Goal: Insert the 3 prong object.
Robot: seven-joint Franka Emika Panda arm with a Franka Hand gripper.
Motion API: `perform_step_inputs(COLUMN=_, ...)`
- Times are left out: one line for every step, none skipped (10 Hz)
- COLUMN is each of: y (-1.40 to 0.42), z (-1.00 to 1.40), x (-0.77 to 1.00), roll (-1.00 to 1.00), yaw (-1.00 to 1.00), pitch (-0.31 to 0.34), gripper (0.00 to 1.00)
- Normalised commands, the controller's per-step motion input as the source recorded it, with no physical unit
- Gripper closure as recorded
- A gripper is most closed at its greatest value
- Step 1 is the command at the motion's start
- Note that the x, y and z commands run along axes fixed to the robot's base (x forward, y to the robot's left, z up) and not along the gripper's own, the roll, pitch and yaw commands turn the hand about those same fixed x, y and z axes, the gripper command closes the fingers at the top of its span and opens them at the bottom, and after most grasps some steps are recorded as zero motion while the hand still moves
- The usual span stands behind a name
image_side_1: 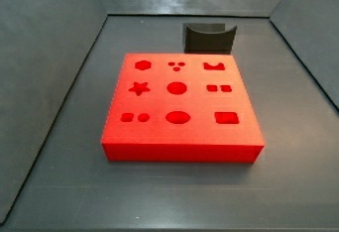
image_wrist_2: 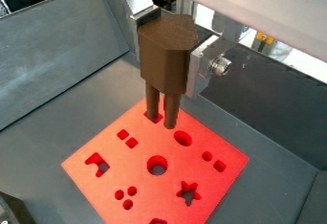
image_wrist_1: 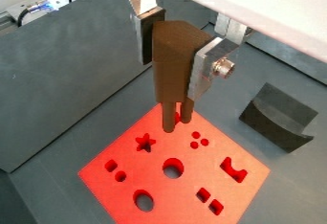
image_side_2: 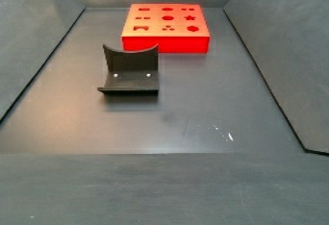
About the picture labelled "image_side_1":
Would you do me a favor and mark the red shape sorter block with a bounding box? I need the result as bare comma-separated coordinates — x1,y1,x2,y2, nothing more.
101,54,264,164

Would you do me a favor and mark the dark curved holder block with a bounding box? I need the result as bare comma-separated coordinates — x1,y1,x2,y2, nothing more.
182,23,237,55

